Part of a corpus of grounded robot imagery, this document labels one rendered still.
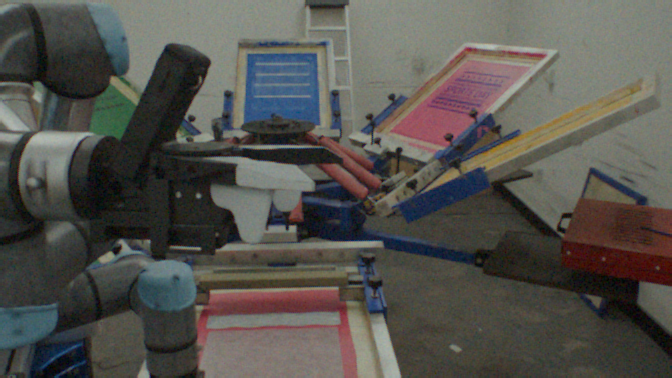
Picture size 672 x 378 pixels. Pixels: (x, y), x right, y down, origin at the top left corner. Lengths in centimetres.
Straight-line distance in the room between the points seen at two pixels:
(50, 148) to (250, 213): 18
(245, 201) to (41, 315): 25
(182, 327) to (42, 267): 33
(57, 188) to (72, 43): 52
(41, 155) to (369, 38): 531
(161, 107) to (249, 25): 525
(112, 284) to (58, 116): 35
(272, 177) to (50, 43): 64
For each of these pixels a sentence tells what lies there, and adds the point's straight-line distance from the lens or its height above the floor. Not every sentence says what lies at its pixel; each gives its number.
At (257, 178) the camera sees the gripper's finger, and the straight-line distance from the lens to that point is 43.
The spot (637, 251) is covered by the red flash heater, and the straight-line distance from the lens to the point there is 198.
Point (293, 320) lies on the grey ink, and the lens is 172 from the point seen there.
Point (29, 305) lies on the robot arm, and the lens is 61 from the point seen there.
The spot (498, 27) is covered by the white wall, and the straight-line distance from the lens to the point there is 602.
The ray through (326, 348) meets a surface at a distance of 161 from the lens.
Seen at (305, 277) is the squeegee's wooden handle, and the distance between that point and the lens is 172.
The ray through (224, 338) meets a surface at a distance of 167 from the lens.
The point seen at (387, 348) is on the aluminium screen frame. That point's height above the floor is 99.
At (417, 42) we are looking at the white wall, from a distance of 584.
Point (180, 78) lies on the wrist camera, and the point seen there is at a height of 174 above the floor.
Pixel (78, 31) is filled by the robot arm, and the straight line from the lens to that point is 103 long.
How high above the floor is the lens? 180
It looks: 18 degrees down
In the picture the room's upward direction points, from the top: straight up
